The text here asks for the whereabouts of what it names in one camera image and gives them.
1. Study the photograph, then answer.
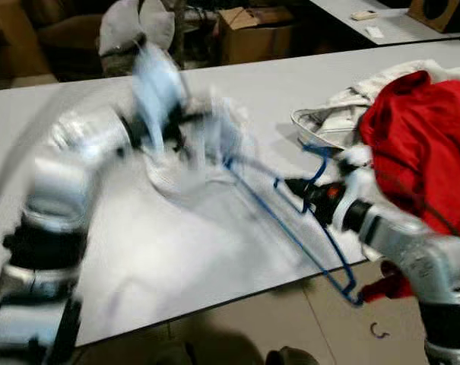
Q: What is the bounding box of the small dark hook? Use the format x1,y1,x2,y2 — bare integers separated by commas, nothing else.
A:
370,323,390,340

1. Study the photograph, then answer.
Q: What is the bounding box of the grey pillow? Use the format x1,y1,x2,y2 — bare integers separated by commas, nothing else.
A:
138,0,176,51
99,0,145,56

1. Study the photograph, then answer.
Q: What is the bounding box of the open brown cardboard box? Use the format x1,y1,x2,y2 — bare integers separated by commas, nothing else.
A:
217,6,295,65

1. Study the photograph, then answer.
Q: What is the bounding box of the blue wire hanger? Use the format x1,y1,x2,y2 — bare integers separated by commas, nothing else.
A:
224,141,365,307

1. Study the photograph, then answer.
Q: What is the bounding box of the dark brown seat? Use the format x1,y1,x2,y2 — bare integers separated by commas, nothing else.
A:
36,11,109,77

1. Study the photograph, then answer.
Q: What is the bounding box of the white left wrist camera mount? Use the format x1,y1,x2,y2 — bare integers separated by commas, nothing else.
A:
131,46,189,153

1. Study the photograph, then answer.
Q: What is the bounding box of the beige jacket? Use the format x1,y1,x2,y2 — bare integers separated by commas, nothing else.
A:
290,59,460,153

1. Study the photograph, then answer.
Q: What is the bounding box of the wooden loudspeaker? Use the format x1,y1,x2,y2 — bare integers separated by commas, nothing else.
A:
407,0,460,33

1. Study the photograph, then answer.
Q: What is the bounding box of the large plain red shirt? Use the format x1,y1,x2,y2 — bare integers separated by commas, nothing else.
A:
357,70,460,244

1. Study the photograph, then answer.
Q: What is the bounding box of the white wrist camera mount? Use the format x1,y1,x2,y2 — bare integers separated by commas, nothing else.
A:
131,46,189,153
338,146,381,221

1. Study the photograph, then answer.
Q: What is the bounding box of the grey right robot leg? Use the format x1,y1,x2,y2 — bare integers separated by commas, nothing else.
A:
264,346,318,365

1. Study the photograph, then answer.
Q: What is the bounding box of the red cylindrical object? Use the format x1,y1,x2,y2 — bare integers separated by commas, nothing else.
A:
359,270,413,303

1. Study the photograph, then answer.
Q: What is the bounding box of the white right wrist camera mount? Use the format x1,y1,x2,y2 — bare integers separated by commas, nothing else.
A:
338,146,381,221

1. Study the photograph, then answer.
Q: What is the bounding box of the white shirt with dark print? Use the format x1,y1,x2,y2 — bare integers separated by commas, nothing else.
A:
142,95,253,202

